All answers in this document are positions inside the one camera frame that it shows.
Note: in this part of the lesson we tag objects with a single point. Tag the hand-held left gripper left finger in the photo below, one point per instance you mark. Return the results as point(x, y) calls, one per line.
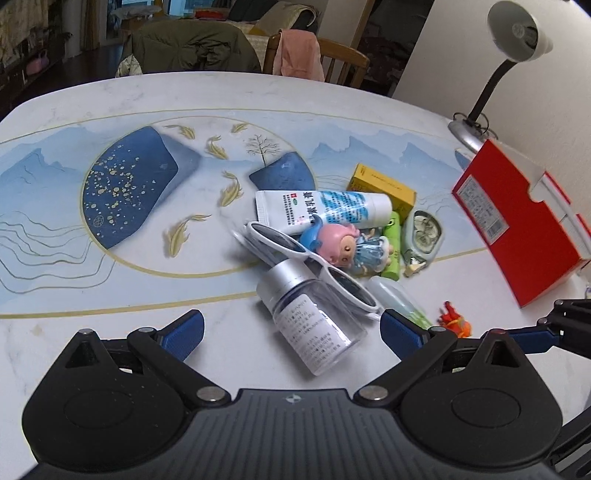
point(187, 334)

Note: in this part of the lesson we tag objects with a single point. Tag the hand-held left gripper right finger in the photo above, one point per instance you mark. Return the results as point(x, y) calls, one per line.
point(399, 334)

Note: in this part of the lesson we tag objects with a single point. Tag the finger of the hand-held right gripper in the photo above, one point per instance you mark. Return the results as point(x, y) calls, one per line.
point(531, 338)

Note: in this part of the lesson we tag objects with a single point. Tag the small clear green tube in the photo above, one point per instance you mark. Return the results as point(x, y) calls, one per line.
point(392, 293)

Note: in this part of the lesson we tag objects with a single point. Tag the small red toy figure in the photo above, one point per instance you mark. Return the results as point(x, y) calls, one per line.
point(457, 325)

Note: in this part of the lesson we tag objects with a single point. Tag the white-framed sunglasses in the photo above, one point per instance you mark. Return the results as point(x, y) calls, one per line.
point(344, 284)

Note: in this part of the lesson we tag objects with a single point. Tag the clear bottle with silver cap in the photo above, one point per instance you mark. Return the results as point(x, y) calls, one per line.
point(318, 332)

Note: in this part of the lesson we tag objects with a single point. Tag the green lip balm tube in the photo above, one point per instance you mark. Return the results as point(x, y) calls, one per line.
point(395, 230)

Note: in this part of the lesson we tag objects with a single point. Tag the pink-haired doll figure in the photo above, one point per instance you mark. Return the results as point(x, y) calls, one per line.
point(339, 244)

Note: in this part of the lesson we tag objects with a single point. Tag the red cardboard box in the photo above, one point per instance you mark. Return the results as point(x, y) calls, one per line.
point(521, 221)

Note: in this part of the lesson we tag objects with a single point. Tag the yellow carton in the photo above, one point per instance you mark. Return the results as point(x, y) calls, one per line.
point(383, 187)

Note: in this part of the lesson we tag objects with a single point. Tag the white and blue cream tube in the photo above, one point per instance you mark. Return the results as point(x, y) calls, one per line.
point(295, 207)

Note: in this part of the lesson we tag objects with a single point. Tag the floral patterned cloth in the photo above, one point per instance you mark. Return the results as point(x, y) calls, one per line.
point(127, 67)

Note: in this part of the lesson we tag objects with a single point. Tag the wooden chair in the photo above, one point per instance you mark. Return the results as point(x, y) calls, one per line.
point(344, 57)

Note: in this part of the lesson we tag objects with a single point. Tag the olive green jacket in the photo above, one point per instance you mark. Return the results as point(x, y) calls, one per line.
point(194, 48)

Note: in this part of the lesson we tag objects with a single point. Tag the pink cloth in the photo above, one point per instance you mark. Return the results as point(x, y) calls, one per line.
point(298, 53)

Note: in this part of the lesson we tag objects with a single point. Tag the silver desk lamp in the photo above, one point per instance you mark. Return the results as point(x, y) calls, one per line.
point(505, 27)

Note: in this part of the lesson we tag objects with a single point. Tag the dark sofa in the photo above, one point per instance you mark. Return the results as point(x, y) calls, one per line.
point(263, 18)

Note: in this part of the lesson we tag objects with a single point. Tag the beige blanket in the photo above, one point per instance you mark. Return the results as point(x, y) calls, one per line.
point(295, 16)

